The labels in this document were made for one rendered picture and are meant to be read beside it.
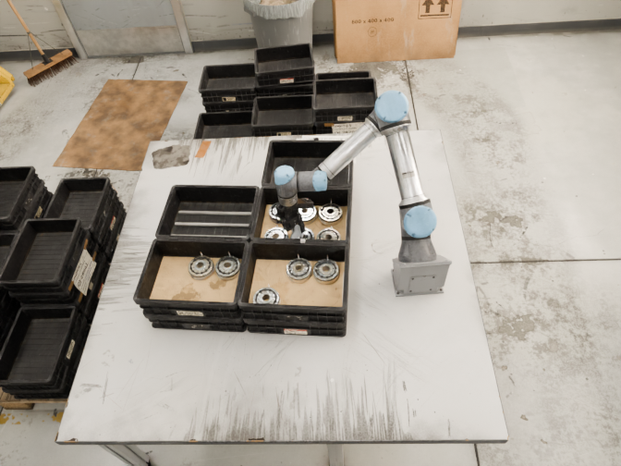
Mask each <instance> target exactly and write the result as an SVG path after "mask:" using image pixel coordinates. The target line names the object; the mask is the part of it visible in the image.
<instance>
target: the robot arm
mask: <svg viewBox="0 0 621 466"><path fill-rule="evenodd" d="M408 109H409V104H408V99H407V97H406V96H405V95H404V94H403V93H402V92H399V91H395V90H390V91H386V92H384V93H382V94H381V95H380V96H379V97H378V98H377V100H376V102H375V107H374V109H373V111H372V112H371V113H370V114H369V115H368V116H367V117H366V118H365V123H364V124H363V125H362V126H361V127H360V128H359V129H357V130H356V131H355V132H354V133H353V134H352V135H351V136H350V137H349V138H348V139H347V140H346V141H344V142H343V143H342V144H341V145H340V146H339V147H338V148H337V149H336V150H335V151H334V152H332V153H331V154H330V155H329V156H328V157H327V158H326V159H325V160H324V161H323V162H322V163H321V164H319V165H318V166H317V167H316V168H315V169H314V170H313V171H304V172H295V171H294V169H293V168H292V167H291V166H279V167H278V168H277V169H276V170H275V171H274V182H275V185H276V189H277V195H278V201H279V204H277V205H276V206H275V207H276V212H277V214H275V217H276V222H277V224H278V223H281V224H282V226H283V231H285V230H286V232H288V231H290V230H291V231H292V232H293V231H294V230H295V231H294V233H293V235H292V236H291V238H292V239H295V238H298V237H299V238H300V239H302V238H303V235H304V231H305V225H304V222H303V219H302V215H301V213H300V212H299V209H304V208H312V206H313V204H314V202H313V201H312V200H311V199H309V198H301V199H298V195H297V191H321V190H326V189H327V183H328V182H329V181H330V180H331V179H332V178H333V177H334V176H335V175H336V174H337V173H338V172H340V171H341V170H342V169H343V168H344V167H345V166H346V165H347V164H348V163H350V162H351V161H352V160H353V159H354V158H355V157H356V156H357V155H358V154H359V153H361V152H362V151H363V150H364V149H365V148H366V147H367V146H368V145H370V144H371V143H372V142H373V141H374V140H375V139H376V138H377V137H382V136H383V135H384V136H385V137H386V140H387V144H388V148H389V152H390V155H391V159H392V163H393V167H394V170H395V174H396V181H397V185H398V188H399V192H400V196H401V202H400V204H399V205H398V206H399V215H400V229H401V245H400V249H399V253H398V261H399V262H402V263H423V262H429V261H434V260H436V259H437V254H436V251H435V248H434V247H433V244H432V239H431V234H432V233H433V231H434V230H435V228H436V225H437V217H436V214H435V212H434V211H433V209H432V203H431V199H430V197H428V196H427V195H425V194H424V190H423V187H422V183H421V179H420V172H419V169H418V165H417V161H416V157H415V153H414V149H413V145H412V141H411V138H410V134H409V128H410V127H411V125H412V124H411V119H410V115H409V111H408ZM277 217H278V218H280V219H279V220H278V221H277Z"/></svg>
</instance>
